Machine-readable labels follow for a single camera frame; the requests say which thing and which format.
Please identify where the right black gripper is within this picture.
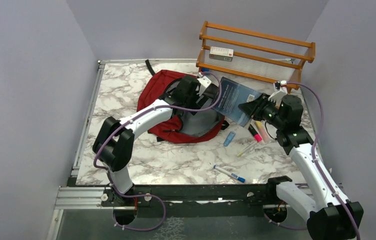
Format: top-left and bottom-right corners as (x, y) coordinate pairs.
(239, 92), (286, 129)

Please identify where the red student backpack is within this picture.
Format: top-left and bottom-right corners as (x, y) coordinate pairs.
(137, 70), (229, 144)

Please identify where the dark blue book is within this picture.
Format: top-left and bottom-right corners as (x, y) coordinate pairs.
(213, 76), (262, 127)

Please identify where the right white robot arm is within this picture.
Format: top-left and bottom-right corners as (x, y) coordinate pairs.
(238, 93), (364, 240)

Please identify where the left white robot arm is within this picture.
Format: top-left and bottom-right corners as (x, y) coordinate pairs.
(92, 75), (222, 206)

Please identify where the yellow highlighter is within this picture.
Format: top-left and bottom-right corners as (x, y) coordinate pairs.
(254, 121), (271, 143)

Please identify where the pink black highlighter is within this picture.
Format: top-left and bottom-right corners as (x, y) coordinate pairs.
(247, 124), (263, 143)

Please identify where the white box on shelf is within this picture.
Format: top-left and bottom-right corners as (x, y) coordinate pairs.
(209, 46), (234, 62)

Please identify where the orange wooden shelf rack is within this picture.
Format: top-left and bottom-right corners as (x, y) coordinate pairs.
(196, 21), (316, 92)

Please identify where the blue glue stick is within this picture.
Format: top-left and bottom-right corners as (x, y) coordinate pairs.
(223, 131), (236, 147)

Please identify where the yellow green pen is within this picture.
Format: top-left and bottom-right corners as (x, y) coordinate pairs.
(236, 142), (258, 157)

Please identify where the white blue marker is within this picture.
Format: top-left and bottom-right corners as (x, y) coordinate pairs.
(213, 164), (246, 183)

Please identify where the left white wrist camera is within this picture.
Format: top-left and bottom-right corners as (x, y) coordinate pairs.
(197, 72), (212, 96)

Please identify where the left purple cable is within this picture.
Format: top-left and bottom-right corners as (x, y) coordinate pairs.
(92, 71), (223, 233)

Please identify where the purple cable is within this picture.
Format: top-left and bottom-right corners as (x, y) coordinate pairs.
(92, 71), (223, 233)
(274, 81), (362, 240)

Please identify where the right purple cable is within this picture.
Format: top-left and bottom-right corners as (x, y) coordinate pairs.
(274, 81), (362, 240)

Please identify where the black metal base rail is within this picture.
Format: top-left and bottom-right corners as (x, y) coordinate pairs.
(54, 175), (350, 220)

